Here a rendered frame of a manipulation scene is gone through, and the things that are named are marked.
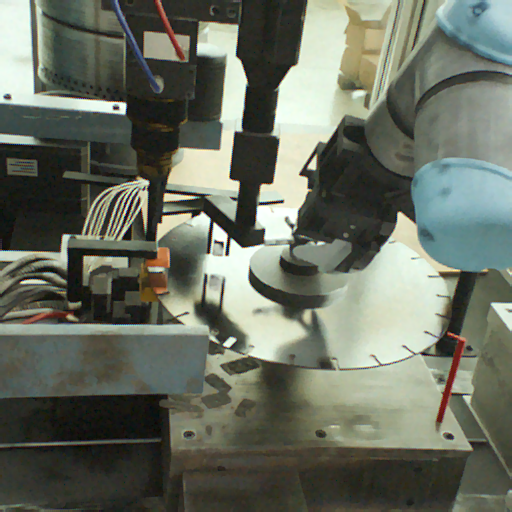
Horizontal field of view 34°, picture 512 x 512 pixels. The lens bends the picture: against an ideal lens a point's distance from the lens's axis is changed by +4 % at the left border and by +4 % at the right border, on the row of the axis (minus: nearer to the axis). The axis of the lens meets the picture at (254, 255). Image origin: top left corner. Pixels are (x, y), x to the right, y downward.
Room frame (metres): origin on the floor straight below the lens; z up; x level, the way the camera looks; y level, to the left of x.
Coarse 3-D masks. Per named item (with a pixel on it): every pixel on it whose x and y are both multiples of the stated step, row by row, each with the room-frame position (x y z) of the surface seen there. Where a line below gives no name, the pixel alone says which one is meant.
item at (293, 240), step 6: (288, 216) 0.80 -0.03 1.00; (288, 222) 0.79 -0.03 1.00; (294, 222) 0.79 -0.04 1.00; (294, 228) 0.77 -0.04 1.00; (294, 234) 0.76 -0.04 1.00; (264, 240) 0.74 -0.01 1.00; (270, 240) 0.74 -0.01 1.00; (276, 240) 0.75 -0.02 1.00; (282, 240) 0.75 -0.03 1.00; (288, 240) 0.75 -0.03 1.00; (294, 240) 0.75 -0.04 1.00; (300, 240) 0.75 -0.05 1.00; (306, 240) 0.75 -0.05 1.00; (312, 240) 0.75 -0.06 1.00; (264, 246) 0.74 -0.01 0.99; (270, 246) 0.74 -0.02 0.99; (294, 246) 0.75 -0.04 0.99; (294, 258) 0.75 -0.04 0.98; (300, 258) 0.75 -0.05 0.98
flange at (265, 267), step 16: (256, 256) 0.77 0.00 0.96; (272, 256) 0.78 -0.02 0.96; (288, 256) 0.76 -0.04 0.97; (256, 272) 0.74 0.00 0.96; (272, 272) 0.74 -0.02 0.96; (288, 272) 0.74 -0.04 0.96; (304, 272) 0.74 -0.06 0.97; (320, 272) 0.75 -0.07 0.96; (272, 288) 0.72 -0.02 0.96; (288, 288) 0.72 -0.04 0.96; (304, 288) 0.72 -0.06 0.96; (320, 288) 0.72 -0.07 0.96; (336, 288) 0.73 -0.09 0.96
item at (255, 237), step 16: (240, 192) 0.72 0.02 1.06; (256, 192) 0.72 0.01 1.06; (208, 208) 0.76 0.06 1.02; (224, 208) 0.75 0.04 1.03; (240, 208) 0.71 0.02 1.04; (256, 208) 0.72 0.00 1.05; (224, 224) 0.73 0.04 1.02; (240, 224) 0.71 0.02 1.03; (256, 224) 0.72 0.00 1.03; (208, 240) 0.75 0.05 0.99; (240, 240) 0.70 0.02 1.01; (256, 240) 0.71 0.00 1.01
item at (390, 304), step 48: (192, 240) 0.81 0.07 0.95; (192, 288) 0.71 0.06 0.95; (240, 288) 0.72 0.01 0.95; (384, 288) 0.76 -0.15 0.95; (432, 288) 0.77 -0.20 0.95; (240, 336) 0.63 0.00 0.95; (288, 336) 0.64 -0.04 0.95; (336, 336) 0.66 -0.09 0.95; (384, 336) 0.67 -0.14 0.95; (432, 336) 0.68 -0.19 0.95
